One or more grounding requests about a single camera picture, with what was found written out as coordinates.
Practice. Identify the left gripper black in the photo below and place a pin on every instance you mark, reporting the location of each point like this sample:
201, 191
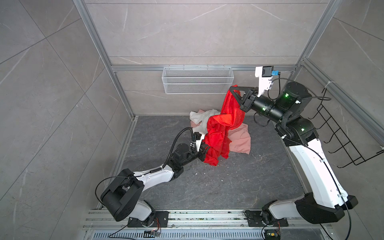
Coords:
202, 152

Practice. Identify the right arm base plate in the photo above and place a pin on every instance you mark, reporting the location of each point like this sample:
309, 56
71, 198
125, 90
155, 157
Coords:
263, 218

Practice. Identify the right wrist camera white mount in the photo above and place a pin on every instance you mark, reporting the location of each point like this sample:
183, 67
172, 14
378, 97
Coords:
265, 75

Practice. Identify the white cloth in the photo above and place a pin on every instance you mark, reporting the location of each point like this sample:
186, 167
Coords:
200, 119

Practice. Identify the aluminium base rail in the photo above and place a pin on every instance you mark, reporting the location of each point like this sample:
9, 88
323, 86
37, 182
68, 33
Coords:
180, 219

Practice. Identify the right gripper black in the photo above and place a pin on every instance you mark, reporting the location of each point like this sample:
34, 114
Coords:
252, 93

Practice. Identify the pink cloth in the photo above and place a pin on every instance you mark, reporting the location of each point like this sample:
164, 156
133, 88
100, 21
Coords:
240, 139

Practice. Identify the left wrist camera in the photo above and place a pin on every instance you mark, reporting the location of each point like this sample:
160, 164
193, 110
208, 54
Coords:
197, 140

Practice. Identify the aluminium frame profile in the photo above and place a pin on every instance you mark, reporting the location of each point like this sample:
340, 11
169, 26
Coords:
90, 26

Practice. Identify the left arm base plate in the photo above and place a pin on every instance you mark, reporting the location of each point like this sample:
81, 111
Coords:
158, 218

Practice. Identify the white wire mesh basket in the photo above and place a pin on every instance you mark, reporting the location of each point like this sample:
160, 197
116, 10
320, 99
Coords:
204, 80

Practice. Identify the black wire hook rack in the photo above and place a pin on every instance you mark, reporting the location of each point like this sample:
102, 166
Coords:
344, 142

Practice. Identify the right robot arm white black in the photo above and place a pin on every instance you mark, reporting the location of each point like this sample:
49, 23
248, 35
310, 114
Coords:
327, 202

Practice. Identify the red cloth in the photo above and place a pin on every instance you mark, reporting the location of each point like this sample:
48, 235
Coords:
218, 127

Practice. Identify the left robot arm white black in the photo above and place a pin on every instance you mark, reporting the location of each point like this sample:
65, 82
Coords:
122, 196

